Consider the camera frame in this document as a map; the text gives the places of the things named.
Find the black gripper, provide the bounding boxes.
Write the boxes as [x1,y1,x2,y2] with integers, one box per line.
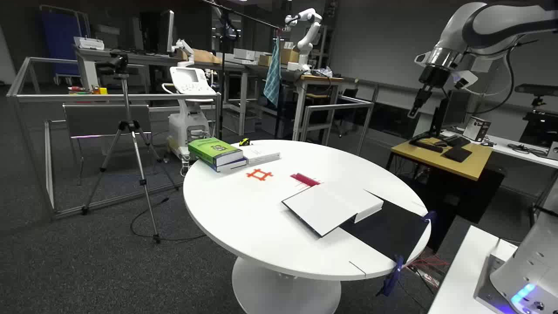
[408,62,453,120]

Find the dark blue hardcover book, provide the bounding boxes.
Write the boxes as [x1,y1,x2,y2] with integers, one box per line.
[280,179,385,238]

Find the white flat book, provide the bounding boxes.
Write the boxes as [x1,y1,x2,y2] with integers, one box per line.
[237,144,282,167]

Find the green book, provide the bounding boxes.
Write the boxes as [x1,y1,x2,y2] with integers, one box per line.
[186,135,245,167]

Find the black square pad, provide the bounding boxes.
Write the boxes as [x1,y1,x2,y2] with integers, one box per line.
[441,144,474,163]

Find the small patterned box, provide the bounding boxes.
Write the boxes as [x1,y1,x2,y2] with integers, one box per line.
[463,116,493,144]

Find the yellow wooden side table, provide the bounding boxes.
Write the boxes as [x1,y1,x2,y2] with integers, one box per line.
[387,135,507,224]

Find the grey metal railing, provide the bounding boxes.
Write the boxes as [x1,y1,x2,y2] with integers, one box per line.
[299,78,416,156]

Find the wooden top workbench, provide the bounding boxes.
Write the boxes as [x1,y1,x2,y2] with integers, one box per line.
[291,71,359,142]

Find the long white bench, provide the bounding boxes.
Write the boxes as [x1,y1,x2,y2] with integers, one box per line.
[484,130,558,172]

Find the blue table clamp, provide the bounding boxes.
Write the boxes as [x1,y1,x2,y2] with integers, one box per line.
[374,254,406,298]
[420,209,437,235]

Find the black equipment stand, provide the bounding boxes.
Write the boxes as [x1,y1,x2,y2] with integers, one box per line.
[512,81,558,147]

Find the black mat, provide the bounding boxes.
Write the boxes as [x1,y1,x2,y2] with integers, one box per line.
[338,189,432,263]

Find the red marker piece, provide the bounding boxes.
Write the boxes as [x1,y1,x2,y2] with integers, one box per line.
[289,170,320,188]

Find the brown cardboard box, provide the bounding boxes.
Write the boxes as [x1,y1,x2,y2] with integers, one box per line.
[190,48,223,66]
[258,46,301,66]

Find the teal hanging cloth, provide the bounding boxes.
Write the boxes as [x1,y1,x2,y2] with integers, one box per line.
[261,34,284,109]

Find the white rectangular table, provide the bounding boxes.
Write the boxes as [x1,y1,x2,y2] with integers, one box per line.
[425,224,519,314]

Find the white round table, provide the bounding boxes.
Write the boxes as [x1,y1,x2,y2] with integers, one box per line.
[181,137,432,314]

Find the black boom pole stand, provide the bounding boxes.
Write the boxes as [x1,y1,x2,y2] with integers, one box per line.
[202,0,292,139]

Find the white medical monitor cart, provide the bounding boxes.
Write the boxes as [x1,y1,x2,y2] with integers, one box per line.
[160,64,217,161]

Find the dark computer monitor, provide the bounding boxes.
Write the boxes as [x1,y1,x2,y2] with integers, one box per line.
[137,8,176,53]

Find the colourful toy blocks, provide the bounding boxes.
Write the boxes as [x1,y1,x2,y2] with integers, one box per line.
[66,83,109,95]

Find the small white box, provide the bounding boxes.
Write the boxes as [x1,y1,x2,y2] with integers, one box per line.
[73,34,106,53]

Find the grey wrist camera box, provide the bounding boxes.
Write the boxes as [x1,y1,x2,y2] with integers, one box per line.
[449,67,479,93]

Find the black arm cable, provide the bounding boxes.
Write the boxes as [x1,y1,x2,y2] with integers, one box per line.
[474,43,519,116]

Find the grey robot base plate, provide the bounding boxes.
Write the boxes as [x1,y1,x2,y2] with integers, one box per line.
[472,236,519,314]

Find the black camera tripod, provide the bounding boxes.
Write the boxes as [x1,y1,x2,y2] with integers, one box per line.
[80,67,181,245]

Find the black camera on tripod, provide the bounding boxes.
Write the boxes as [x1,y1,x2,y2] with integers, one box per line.
[108,52,132,74]

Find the black floor cable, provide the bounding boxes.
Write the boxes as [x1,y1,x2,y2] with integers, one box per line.
[129,193,205,243]

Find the grey metal frame table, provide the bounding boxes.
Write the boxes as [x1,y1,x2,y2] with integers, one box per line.
[5,55,223,217]

